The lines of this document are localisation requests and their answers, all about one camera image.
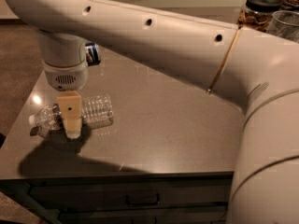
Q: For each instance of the clear plastic cup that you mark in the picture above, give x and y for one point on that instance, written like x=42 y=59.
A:
x=285 y=24

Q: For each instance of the clear plastic water bottle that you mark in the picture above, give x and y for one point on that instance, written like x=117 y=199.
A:
x=96 y=113

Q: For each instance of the glass jar with black lid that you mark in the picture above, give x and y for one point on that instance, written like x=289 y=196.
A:
x=256 y=14

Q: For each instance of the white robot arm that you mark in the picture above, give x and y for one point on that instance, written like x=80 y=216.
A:
x=258 y=72

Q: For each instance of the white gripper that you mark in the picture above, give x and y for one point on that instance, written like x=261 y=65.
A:
x=65 y=77

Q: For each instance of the dark drawer handle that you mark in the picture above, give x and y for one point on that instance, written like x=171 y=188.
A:
x=142 y=200

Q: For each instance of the blue soda can lying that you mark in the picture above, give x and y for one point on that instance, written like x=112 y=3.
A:
x=92 y=54

